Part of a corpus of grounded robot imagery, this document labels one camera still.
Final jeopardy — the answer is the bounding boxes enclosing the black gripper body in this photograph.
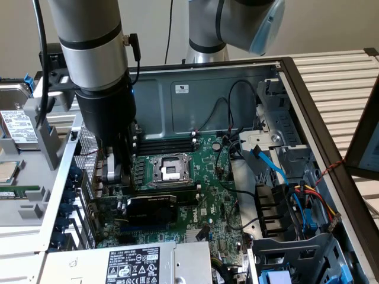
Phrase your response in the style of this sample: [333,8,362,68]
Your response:
[73,75,137,146]

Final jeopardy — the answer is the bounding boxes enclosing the black-shrouded graphics card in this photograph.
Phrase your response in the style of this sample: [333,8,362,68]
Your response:
[88,193,179,237]

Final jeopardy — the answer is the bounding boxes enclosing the RAM slot with white latches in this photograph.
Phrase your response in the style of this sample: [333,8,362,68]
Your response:
[130,185,202,196]
[176,193,203,208]
[133,138,198,149]
[133,132,198,142]

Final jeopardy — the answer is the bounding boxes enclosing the silver CPU socket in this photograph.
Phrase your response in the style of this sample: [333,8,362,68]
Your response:
[147,153,194,189]

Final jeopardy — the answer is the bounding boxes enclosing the grey printed parts rack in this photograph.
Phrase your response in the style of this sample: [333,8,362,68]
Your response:
[0,97,75,230]

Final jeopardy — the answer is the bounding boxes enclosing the blue expansion slot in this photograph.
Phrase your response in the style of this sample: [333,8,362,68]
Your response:
[120,224,168,234]

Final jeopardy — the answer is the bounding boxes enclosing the black plastic box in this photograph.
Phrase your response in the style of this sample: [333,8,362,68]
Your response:
[38,43,65,72]

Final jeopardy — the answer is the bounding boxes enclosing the blue disk carrier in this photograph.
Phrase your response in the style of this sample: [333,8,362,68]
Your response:
[22,73,38,98]

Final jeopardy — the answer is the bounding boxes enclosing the green motherboard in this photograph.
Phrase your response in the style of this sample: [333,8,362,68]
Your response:
[94,134,258,267]

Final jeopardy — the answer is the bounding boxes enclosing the silver hard disk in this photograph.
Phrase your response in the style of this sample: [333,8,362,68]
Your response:
[0,82,41,150]

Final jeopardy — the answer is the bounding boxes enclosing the silver chipset heat sink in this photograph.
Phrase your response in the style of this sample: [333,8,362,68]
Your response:
[185,229,208,244]

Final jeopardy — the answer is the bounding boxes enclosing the open grey PC case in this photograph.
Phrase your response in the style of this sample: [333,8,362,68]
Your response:
[35,56,379,284]

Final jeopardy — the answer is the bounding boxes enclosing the grey power supply unit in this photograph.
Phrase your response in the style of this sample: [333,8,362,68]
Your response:
[38,241,214,284]

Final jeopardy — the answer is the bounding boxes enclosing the silver CPU chip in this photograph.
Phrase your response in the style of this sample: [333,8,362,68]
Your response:
[0,161,23,184]

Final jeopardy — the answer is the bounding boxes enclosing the black plastic shroud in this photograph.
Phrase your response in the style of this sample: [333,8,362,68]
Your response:
[254,183,296,239]

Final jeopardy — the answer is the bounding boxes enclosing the grey metal disk cage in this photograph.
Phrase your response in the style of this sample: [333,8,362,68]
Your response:
[256,78,316,166]

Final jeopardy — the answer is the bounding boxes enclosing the grey disk bay blue tabs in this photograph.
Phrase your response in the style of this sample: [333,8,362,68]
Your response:
[247,233,370,284]

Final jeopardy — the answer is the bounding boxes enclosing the black framed panel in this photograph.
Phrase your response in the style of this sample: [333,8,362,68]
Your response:
[345,73,379,184]

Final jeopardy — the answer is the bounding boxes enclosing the black table end cap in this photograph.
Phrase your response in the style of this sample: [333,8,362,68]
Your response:
[363,47,379,63]

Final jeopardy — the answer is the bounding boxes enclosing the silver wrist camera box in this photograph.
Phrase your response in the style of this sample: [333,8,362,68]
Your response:
[47,70,78,114]

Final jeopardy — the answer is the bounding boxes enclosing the black gripper plug cable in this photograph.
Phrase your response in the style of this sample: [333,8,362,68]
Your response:
[123,33,142,86]

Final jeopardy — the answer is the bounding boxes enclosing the black camera cable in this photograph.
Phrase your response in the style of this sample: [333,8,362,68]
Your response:
[31,0,57,128]

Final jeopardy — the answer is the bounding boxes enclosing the black angled wire plug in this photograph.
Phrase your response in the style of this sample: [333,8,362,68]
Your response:
[195,226,210,241]

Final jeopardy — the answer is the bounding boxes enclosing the thin black hanging cable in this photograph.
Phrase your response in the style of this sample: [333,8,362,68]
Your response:
[163,0,176,64]

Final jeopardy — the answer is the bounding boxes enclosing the long curved black wire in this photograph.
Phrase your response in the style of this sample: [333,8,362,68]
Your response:
[214,141,258,202]

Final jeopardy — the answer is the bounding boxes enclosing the thin black fan wire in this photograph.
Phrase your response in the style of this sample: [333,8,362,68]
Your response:
[194,97,230,134]

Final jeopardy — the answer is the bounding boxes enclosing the blue SATA wire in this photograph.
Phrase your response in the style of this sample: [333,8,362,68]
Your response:
[250,146,290,186]
[285,185,320,239]

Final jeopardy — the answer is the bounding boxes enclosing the looped black wire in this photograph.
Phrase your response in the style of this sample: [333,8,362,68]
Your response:
[227,79,258,137]

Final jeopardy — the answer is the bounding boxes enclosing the silver drive bracket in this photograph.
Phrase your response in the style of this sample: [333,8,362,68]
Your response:
[238,130,284,157]

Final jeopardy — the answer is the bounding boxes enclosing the yellow red power wires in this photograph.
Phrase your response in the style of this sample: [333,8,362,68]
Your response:
[291,182,341,234]

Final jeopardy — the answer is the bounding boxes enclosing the red black twisted wire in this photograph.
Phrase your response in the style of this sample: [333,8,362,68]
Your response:
[313,159,347,188]

